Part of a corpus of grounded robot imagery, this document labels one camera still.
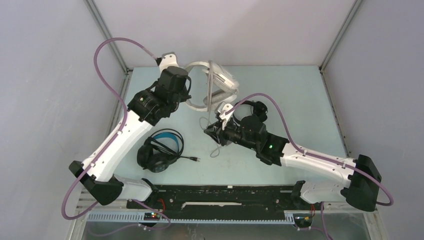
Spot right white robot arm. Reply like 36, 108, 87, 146
203, 115, 382, 212

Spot small black on-ear headphones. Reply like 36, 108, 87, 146
233, 100, 268, 125

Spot white gaming headset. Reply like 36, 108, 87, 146
184, 60, 240, 125

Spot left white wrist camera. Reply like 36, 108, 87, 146
155, 52, 179, 73

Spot black headset with blue band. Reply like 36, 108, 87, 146
136, 128, 200, 173

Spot left aluminium frame post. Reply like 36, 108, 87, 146
83, 0, 129, 75

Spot aluminium frame post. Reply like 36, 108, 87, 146
319, 0, 365, 73
83, 0, 129, 75

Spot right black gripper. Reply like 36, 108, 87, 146
203, 116, 258, 152

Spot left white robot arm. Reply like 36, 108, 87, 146
69, 66, 191, 208

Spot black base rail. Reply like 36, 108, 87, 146
143, 184, 321, 221

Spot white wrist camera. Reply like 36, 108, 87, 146
155, 52, 179, 73
214, 102, 234, 130

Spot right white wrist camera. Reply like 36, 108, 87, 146
214, 102, 234, 130

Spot right aluminium frame post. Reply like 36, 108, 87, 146
319, 0, 365, 73

